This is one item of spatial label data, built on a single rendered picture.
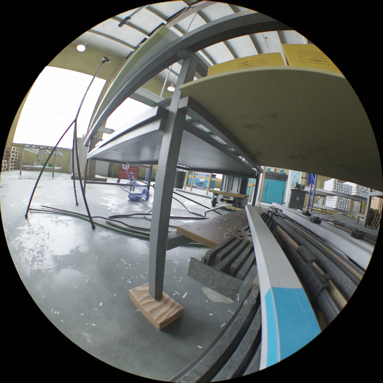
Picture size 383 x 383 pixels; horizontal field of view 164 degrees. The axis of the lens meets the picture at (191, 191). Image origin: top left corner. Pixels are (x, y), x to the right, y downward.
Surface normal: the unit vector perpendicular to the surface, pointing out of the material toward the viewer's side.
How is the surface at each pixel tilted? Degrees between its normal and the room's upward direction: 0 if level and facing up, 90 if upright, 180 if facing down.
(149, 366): 0
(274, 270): 0
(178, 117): 90
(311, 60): 90
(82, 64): 90
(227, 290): 90
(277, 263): 0
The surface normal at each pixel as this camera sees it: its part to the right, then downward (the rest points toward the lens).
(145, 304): 0.15, -0.99
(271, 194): -0.63, -0.04
